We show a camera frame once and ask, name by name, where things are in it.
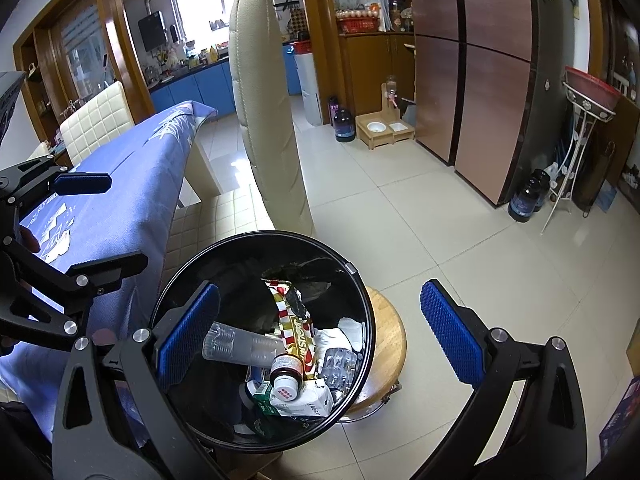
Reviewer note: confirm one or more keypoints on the wooden pet feeder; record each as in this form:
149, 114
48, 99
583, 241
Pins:
385, 137

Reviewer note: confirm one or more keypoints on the brown medicine bottle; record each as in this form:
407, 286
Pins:
287, 370

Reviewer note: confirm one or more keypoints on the white table leg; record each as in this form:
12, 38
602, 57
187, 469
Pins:
207, 170

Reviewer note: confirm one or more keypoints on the kitchen window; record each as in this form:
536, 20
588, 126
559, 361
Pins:
200, 5

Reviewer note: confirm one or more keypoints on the red egg basket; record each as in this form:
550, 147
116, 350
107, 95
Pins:
357, 25

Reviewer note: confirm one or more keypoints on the red basin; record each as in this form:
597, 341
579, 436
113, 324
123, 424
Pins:
595, 87

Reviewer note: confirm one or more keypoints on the dark glass bottle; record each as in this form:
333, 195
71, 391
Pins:
541, 182

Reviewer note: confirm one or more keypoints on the red gold snack wrapper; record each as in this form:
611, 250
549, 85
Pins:
295, 335

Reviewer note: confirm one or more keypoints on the white tissue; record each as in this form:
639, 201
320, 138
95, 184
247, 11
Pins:
350, 330

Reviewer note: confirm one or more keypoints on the black trash bin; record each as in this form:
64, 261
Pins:
225, 270

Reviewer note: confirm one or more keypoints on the dark printed box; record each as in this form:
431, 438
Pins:
620, 415

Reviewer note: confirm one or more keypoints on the blue printed tablecloth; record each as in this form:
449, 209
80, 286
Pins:
125, 200

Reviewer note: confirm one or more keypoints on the black water heater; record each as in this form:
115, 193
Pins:
152, 32

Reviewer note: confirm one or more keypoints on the brown refrigerator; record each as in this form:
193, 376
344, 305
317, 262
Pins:
480, 85

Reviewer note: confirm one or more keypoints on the white floor appliance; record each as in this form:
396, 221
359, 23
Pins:
309, 90

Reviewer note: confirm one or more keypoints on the white metal plant stand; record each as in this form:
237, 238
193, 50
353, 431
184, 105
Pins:
568, 170

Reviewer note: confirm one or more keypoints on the blue kitchen cabinets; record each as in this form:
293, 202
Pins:
200, 90

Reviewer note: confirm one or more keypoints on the wooden shelf cabinet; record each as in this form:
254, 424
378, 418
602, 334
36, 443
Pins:
370, 70

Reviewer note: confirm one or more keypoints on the clear blister pack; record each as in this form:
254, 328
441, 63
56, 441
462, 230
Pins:
340, 365

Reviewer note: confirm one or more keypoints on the purple water jug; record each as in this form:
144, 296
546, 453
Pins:
344, 125

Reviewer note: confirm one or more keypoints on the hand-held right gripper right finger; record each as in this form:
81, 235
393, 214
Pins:
450, 335

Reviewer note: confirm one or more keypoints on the wooden display cabinet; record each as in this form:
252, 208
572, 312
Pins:
115, 35

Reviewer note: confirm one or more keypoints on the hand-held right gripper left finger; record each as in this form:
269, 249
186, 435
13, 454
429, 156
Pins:
187, 340

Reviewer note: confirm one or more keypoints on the round wooden stool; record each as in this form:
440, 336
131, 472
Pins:
387, 340

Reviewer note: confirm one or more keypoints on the green white milk carton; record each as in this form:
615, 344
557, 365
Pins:
305, 402

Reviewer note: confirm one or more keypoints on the pet water bottle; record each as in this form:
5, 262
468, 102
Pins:
391, 87

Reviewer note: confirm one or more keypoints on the dark blue jug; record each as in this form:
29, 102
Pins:
522, 202

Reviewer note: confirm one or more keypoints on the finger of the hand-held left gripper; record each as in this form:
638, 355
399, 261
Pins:
100, 272
82, 183

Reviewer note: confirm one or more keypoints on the cream quilted chair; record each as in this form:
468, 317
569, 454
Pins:
265, 135
97, 125

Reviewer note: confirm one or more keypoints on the person's left hand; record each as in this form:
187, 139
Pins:
29, 240

